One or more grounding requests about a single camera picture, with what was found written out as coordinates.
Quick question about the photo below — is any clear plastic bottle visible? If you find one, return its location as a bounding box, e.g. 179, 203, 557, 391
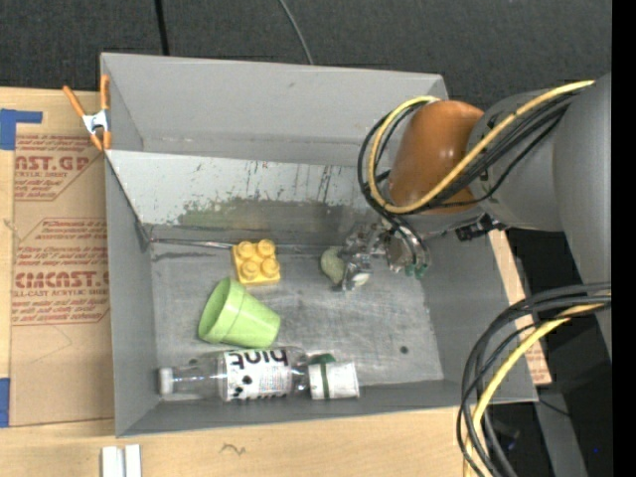
157, 346, 313, 403

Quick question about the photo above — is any white cup with green band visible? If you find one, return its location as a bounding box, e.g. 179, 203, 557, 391
307, 352, 362, 401

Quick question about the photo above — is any light green plastic cup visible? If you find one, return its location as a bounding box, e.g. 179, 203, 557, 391
197, 276, 283, 350

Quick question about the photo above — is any brown cardboard board, red print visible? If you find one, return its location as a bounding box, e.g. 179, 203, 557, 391
0, 85, 554, 429

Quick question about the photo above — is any black cylinder on white bracket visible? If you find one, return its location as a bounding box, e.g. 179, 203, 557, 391
453, 218, 505, 241

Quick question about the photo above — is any grey metal bin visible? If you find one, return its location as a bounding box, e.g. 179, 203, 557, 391
98, 51, 541, 439

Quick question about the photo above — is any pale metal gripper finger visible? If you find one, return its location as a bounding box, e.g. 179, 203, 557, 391
333, 263, 373, 292
338, 243, 373, 265

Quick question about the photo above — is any yellow toy brick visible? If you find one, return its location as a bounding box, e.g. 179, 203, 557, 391
231, 238, 282, 287

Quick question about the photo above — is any pale green round lump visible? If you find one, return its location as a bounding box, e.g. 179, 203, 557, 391
319, 245, 348, 288

